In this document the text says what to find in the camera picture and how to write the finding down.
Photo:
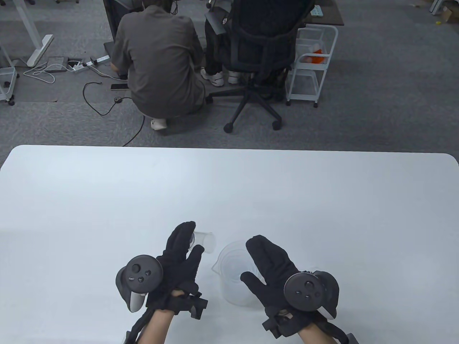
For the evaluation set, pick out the person's left forearm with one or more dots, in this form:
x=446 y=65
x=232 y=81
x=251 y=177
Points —
x=156 y=329

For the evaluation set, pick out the tiny clear plastic beaker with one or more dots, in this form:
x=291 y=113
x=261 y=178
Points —
x=206 y=242

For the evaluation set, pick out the black handheld tracking controller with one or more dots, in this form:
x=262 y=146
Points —
x=304 y=290
x=141 y=272

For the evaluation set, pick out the white furniture piece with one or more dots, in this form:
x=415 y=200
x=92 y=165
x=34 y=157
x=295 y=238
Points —
x=437 y=6

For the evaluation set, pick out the medium clear plastic beaker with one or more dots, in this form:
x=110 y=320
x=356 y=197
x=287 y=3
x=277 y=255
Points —
x=235 y=276

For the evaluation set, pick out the white wheeled storage cart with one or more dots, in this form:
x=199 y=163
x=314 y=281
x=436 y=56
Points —
x=7 y=75

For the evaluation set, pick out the grey floor socket box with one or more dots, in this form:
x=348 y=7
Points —
x=57 y=62

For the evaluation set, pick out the dark grey laptop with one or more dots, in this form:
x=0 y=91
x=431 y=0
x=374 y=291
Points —
x=109 y=50

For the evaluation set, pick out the black office chair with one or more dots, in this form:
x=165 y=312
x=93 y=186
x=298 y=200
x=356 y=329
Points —
x=258 y=50

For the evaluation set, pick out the black computer case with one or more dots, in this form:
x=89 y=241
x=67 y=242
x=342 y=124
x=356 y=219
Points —
x=110 y=18

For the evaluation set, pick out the person's right forearm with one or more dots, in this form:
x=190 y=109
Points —
x=315 y=337

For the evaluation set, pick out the orange white container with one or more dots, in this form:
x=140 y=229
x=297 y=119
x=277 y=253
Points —
x=317 y=57

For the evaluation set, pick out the white power strip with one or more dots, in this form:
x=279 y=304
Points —
x=100 y=59

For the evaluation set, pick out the largest clear plastic beaker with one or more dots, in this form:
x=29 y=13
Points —
x=229 y=294

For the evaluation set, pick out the white desk frame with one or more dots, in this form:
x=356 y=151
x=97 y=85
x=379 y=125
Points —
x=28 y=28

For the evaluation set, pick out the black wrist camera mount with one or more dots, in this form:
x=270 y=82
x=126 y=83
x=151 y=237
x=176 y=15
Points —
x=276 y=328
x=197 y=308

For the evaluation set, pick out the person's left hand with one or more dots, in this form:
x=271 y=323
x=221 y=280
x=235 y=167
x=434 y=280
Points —
x=175 y=265

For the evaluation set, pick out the large clear plastic beaker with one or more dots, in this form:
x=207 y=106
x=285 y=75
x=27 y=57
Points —
x=224 y=261

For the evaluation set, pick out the black smartphone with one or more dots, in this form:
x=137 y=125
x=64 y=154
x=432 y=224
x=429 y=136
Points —
x=119 y=86

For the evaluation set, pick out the pale blue tray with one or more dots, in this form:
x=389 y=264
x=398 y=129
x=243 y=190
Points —
x=316 y=10

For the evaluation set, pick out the dark brown desk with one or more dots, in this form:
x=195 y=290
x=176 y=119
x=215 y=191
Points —
x=331 y=16

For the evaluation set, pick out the person's right hand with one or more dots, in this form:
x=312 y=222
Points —
x=272 y=261

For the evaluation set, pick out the cardboard box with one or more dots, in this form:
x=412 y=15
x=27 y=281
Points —
x=450 y=14

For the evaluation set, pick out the white rolling cart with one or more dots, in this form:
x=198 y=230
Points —
x=315 y=30

